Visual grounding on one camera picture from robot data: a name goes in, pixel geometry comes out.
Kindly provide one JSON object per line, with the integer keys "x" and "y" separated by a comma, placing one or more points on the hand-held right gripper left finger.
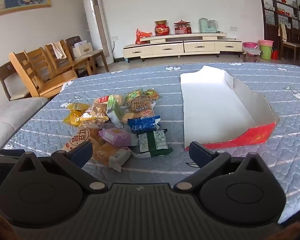
{"x": 82, "y": 151}

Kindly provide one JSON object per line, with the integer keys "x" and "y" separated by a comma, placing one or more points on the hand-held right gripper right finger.
{"x": 198, "y": 153}

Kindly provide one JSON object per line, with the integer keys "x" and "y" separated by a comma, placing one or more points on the brown packet red round print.
{"x": 77, "y": 139}

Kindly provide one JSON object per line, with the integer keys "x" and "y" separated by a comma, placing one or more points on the orange bread packet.
{"x": 103, "y": 153}

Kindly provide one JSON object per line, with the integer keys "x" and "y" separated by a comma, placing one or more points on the clear bread packet yellow edge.
{"x": 93, "y": 120}

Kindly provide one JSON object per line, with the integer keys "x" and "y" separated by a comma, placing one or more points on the yellow snack packet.
{"x": 73, "y": 117}

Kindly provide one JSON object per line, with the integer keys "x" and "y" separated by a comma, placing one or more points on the purple snack packet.
{"x": 115, "y": 136}

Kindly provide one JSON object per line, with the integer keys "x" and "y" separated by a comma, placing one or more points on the white cardboard box red side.
{"x": 215, "y": 110}

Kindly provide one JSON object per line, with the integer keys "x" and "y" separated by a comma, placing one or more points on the dark green snack packet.
{"x": 152, "y": 142}

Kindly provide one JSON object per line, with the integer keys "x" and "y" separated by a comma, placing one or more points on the green white snack packet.
{"x": 113, "y": 111}

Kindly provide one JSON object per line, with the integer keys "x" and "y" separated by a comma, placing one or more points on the clear red label snack packet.
{"x": 101, "y": 102}

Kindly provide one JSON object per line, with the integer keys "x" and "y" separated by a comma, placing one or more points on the blue snack packet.
{"x": 142, "y": 124}

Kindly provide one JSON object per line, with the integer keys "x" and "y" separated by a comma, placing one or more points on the round brown cake packet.
{"x": 138, "y": 108}

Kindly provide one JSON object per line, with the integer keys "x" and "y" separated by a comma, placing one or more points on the small beige packet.
{"x": 118, "y": 158}

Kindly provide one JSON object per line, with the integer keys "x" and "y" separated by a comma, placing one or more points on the grey sofa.
{"x": 10, "y": 120}

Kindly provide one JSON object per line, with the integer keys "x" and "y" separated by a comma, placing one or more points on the small orange green packet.
{"x": 151, "y": 94}

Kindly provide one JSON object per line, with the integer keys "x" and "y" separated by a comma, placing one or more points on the brown chair cushioned seat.
{"x": 12, "y": 85}

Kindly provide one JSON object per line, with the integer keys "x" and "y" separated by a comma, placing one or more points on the blue quilted blanket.
{"x": 152, "y": 82}

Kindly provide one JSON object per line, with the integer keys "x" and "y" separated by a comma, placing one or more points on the dark wooden chair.
{"x": 96, "y": 53}

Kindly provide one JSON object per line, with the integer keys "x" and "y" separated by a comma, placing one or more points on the white paper gift box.
{"x": 82, "y": 48}

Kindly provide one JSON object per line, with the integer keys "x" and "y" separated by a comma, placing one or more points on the white towel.
{"x": 58, "y": 50}

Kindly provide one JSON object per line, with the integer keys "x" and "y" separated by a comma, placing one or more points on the cream TV cabinet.
{"x": 165, "y": 47}

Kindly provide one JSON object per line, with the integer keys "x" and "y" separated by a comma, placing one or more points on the pink plastic basin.
{"x": 250, "y": 45}
{"x": 265, "y": 42}

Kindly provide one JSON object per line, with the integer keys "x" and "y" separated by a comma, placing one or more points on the small red bucket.
{"x": 275, "y": 54}

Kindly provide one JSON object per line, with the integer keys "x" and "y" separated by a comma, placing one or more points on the red pagoda gift box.
{"x": 182, "y": 28}

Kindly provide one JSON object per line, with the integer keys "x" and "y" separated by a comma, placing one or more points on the mint green kitchen appliance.
{"x": 206, "y": 26}

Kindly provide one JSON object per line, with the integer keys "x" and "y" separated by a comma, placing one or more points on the white tower air conditioner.
{"x": 96, "y": 25}

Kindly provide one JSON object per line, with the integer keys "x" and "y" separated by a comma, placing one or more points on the red plastic bag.
{"x": 143, "y": 36}

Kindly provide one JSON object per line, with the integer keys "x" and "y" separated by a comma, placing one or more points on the red pot gold rim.
{"x": 162, "y": 28}

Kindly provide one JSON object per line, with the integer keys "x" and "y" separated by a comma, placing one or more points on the brown dining chair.
{"x": 291, "y": 46}

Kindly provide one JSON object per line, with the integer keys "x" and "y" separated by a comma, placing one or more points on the beige cloth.
{"x": 282, "y": 33}

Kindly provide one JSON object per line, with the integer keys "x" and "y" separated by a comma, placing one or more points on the dark wooden shelf unit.
{"x": 285, "y": 12}

